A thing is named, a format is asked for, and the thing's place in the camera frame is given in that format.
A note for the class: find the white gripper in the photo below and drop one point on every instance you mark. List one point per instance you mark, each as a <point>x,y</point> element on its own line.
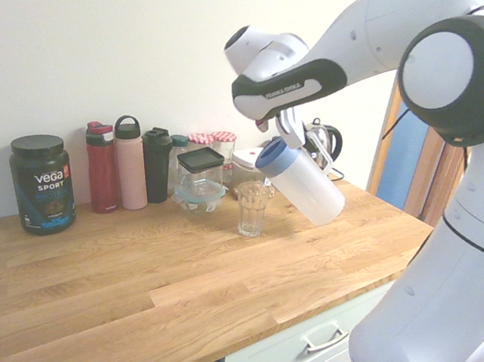
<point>293,131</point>

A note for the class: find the translucent pitcher blue lid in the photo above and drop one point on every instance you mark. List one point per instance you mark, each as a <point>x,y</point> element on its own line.
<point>306,187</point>

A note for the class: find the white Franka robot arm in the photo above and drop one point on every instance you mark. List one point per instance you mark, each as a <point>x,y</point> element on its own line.
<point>381,27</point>

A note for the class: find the pink water bottle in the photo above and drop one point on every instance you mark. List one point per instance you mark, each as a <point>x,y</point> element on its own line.
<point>129,170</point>

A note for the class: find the red water bottle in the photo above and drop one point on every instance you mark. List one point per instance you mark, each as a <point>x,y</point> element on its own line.
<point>100,175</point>

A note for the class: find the stainless steel electric kettle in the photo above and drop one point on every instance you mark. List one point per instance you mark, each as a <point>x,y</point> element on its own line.
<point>325,135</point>

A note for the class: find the cereal container white lid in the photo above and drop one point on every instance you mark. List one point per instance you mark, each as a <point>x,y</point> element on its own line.
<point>246,159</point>

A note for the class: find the small jar red checkered lid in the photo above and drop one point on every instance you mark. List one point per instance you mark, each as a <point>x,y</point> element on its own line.
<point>227,173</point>

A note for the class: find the clear ribbed drinking glass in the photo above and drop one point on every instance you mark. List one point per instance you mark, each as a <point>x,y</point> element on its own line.
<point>251,211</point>

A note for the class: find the square container black lid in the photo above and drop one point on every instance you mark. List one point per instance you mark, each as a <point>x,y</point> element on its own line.
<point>201,160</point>

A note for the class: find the glass container teal clip lid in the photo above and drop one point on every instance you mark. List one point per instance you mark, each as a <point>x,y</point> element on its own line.
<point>199,199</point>

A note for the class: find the glass jar green lid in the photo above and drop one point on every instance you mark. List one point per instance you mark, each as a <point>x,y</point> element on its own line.
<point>179,142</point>

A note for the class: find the black shaker bottle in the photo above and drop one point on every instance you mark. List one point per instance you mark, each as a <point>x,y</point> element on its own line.
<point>155,170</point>

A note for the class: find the black protein powder tub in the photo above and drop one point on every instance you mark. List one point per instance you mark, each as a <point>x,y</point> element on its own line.
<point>42,183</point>

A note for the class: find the wooden door frame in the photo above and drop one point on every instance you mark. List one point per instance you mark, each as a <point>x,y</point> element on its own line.
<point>438,187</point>

